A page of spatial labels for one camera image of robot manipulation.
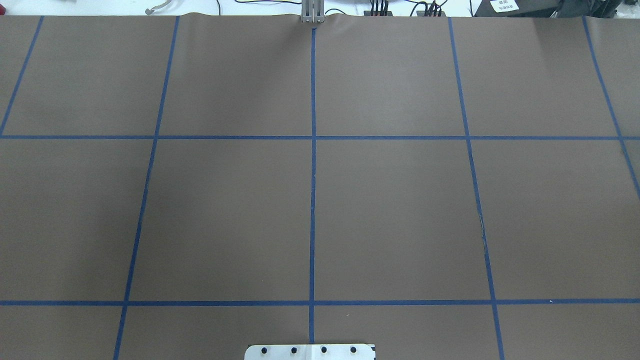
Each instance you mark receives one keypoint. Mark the brown paper table mat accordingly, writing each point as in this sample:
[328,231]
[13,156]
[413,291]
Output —
[184,187]

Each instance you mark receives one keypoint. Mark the black orange connector block left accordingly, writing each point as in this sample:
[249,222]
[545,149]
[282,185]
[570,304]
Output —
[378,8]

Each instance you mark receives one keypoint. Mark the white metal mounting plate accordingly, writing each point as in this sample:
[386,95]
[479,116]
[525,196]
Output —
[331,351]

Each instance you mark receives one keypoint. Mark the black box with label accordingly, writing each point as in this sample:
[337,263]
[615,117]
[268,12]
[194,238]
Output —
[546,8]

